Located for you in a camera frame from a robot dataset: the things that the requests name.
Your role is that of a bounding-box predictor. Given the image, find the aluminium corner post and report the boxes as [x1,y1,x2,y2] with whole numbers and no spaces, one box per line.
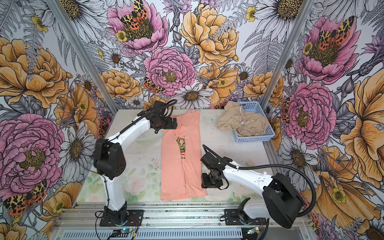
[47,1,119,115]
[260,0,315,109]

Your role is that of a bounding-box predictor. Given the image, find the left aluminium corner post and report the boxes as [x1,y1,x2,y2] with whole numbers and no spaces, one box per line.
[47,1,119,115]

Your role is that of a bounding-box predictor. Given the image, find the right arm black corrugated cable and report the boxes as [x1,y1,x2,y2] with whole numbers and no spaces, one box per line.
[202,144,318,240]

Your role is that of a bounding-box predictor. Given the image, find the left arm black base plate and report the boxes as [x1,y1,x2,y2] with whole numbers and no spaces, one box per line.
[99,209,144,227]

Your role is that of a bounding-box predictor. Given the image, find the green circuit board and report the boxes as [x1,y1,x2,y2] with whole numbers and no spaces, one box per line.
[113,228,138,238]

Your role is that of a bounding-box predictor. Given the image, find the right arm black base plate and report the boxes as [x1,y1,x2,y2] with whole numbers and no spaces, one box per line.
[220,209,267,226]

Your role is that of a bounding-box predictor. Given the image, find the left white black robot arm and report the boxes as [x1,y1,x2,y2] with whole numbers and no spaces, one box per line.
[94,100,178,226]

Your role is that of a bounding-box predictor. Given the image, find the light blue plastic basket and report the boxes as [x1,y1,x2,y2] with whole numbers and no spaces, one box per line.
[232,101,275,143]

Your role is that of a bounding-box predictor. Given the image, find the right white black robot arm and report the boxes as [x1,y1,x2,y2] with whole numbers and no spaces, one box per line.
[201,152,304,229]

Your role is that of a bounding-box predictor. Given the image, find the white vented cable duct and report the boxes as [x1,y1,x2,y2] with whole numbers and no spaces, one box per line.
[55,228,243,240]

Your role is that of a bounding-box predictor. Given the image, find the right aluminium corner post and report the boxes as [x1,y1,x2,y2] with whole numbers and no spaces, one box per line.
[260,0,315,109]

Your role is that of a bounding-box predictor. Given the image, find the beige drawstring shorts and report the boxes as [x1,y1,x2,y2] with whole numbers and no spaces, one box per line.
[218,101,270,137]

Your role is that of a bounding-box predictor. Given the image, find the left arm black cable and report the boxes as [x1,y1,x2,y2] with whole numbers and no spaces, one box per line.
[94,98,178,229]

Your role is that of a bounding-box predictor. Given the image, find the aluminium rail frame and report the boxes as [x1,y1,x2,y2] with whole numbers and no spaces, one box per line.
[53,201,313,230]

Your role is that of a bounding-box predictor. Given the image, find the peach graphic t-shirt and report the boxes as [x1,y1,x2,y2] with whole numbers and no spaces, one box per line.
[161,110,207,201]

